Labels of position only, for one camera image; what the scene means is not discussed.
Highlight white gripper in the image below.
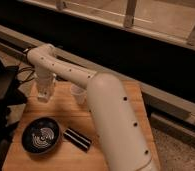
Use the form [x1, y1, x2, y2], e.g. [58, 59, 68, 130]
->
[35, 67, 55, 90]

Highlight white bottle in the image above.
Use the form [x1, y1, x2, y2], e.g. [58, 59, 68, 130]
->
[37, 84, 54, 103]

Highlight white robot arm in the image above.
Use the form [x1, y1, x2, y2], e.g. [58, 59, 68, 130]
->
[27, 44, 159, 171]

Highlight dark ceramic patterned bowl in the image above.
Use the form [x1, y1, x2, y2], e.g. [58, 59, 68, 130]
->
[21, 117, 61, 155]

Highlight translucent plastic cup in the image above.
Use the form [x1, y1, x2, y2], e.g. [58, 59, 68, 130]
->
[70, 84, 86, 105]

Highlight black equipment at left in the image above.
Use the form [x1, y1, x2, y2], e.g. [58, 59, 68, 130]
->
[0, 46, 28, 161]

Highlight black white striped block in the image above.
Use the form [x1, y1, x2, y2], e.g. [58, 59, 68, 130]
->
[63, 127, 92, 152]

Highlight black cables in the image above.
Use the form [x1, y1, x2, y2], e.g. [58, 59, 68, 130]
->
[16, 47, 39, 84]

